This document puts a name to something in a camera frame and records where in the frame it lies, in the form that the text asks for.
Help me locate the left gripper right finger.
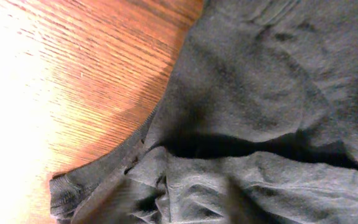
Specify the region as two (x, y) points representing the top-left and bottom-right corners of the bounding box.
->
(224, 177), (278, 224)

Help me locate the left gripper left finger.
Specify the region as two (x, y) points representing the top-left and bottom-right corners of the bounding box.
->
(71, 177), (139, 224)

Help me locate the dark green t-shirt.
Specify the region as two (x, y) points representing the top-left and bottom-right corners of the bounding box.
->
(50, 0), (358, 223)

